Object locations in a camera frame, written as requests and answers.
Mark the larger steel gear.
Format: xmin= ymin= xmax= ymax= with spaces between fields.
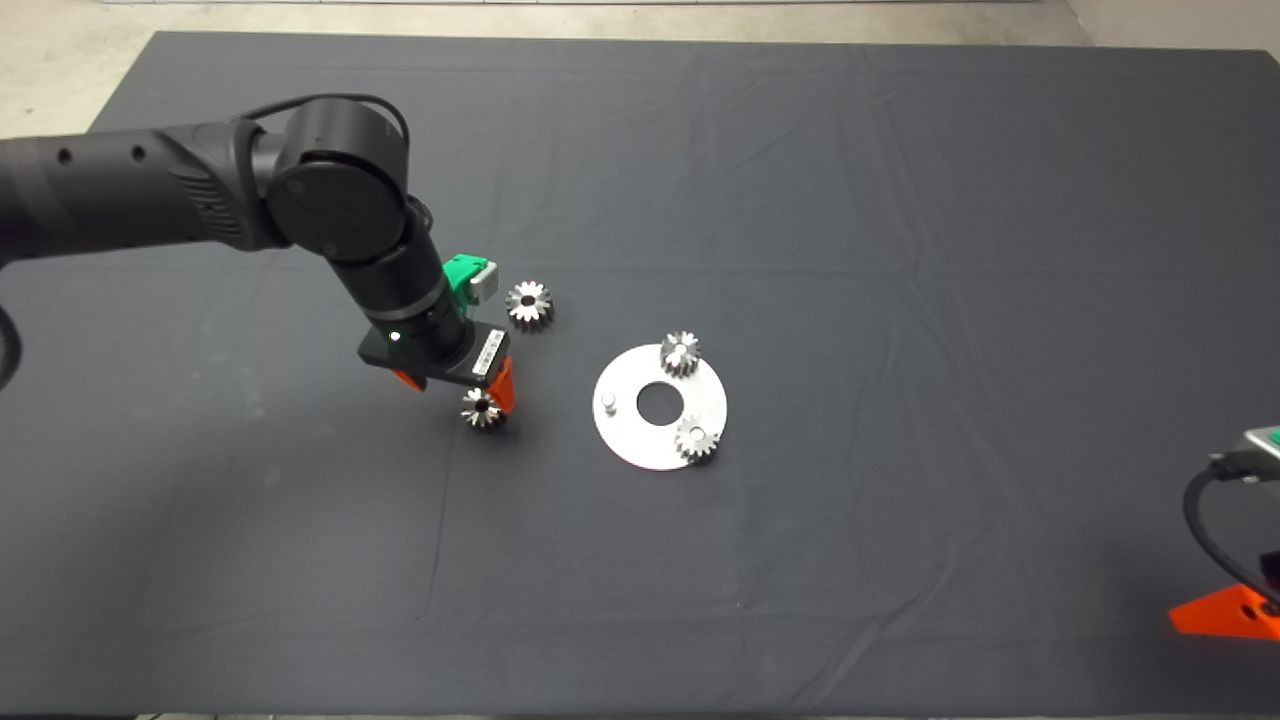
xmin=504 ymin=280 xmax=557 ymax=334

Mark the braided black left arm cable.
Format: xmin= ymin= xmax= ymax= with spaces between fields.
xmin=0 ymin=303 xmax=24 ymax=393

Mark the thin black right camera cable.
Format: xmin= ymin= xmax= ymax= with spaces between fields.
xmin=1182 ymin=458 xmax=1280 ymax=613

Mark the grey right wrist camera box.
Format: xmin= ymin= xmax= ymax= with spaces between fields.
xmin=1209 ymin=427 xmax=1280 ymax=487

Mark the green left camera mount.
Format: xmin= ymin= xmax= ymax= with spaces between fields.
xmin=442 ymin=254 xmax=492 ymax=313

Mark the dark grey table cloth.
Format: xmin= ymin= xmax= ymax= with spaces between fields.
xmin=0 ymin=32 xmax=1280 ymax=717

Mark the small steel gear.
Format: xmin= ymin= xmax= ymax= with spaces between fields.
xmin=459 ymin=388 xmax=508 ymax=432
xmin=659 ymin=330 xmax=703 ymax=380
xmin=673 ymin=414 xmax=722 ymax=465

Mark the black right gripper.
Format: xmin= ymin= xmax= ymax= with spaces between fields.
xmin=1168 ymin=547 xmax=1280 ymax=642

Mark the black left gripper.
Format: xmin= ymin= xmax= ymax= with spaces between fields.
xmin=357 ymin=295 xmax=517 ymax=417

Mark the round metal plate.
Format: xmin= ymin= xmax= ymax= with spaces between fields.
xmin=592 ymin=345 xmax=729 ymax=472

